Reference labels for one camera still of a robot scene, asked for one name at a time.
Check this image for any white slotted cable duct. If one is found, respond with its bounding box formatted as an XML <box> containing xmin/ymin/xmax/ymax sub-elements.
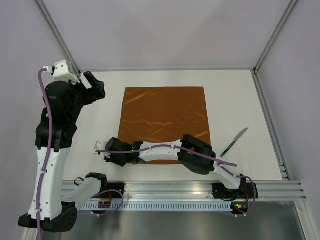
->
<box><xmin>82</xmin><ymin>201</ymin><xmax>232</xmax><ymax>211</ymax></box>

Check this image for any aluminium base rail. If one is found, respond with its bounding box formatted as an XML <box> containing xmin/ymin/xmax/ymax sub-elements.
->
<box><xmin>61</xmin><ymin>180</ymin><xmax>308</xmax><ymax>201</ymax></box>

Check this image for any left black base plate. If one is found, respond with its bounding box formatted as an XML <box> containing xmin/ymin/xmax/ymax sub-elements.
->
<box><xmin>106</xmin><ymin>182</ymin><xmax>126</xmax><ymax>199</ymax></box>

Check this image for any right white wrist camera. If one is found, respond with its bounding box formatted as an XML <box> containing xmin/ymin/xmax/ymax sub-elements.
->
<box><xmin>94</xmin><ymin>140</ymin><xmax>108</xmax><ymax>155</ymax></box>

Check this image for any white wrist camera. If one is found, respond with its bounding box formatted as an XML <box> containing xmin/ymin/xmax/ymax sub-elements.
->
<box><xmin>43</xmin><ymin>59</ymin><xmax>80</xmax><ymax>85</ymax></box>
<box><xmin>94</xmin><ymin>140</ymin><xmax>108</xmax><ymax>155</ymax></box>

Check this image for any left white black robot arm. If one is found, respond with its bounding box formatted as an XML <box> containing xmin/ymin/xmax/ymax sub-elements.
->
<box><xmin>18</xmin><ymin>70</ymin><xmax>109</xmax><ymax>233</ymax></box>

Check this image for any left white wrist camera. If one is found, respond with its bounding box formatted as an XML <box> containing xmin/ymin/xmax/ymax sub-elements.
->
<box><xmin>43</xmin><ymin>59</ymin><xmax>80</xmax><ymax>85</ymax></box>

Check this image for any green-handled steel knife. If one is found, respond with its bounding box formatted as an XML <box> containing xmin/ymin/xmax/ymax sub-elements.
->
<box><xmin>220</xmin><ymin>127</ymin><xmax>249</xmax><ymax>158</ymax></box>

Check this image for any aluminium frame post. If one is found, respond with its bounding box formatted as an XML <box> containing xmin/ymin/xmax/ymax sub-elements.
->
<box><xmin>33</xmin><ymin>0</ymin><xmax>81</xmax><ymax>76</ymax></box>
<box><xmin>252</xmin><ymin>0</ymin><xmax>300</xmax><ymax>75</ymax></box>

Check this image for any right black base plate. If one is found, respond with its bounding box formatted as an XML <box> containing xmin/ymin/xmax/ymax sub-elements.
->
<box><xmin>211</xmin><ymin>183</ymin><xmax>255</xmax><ymax>202</ymax></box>

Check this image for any orange-brown cloth napkin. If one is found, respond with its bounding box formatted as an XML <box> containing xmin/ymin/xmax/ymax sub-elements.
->
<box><xmin>117</xmin><ymin>86</ymin><xmax>213</xmax><ymax>166</ymax></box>

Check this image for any right aluminium frame post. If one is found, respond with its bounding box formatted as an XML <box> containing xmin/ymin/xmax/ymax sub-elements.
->
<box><xmin>252</xmin><ymin>0</ymin><xmax>300</xmax><ymax>75</ymax></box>

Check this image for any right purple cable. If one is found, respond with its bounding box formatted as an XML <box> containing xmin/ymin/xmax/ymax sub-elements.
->
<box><xmin>96</xmin><ymin>143</ymin><xmax>258</xmax><ymax>218</ymax></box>

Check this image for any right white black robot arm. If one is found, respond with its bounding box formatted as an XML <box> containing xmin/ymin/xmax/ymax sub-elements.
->
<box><xmin>96</xmin><ymin>134</ymin><xmax>259</xmax><ymax>202</ymax></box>

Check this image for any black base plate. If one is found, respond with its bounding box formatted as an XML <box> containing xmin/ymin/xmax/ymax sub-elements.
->
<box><xmin>211</xmin><ymin>183</ymin><xmax>255</xmax><ymax>202</ymax></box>
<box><xmin>106</xmin><ymin>182</ymin><xmax>126</xmax><ymax>199</ymax></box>

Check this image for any left aluminium frame post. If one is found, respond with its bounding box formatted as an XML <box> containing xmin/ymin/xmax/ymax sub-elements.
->
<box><xmin>33</xmin><ymin>0</ymin><xmax>81</xmax><ymax>76</ymax></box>

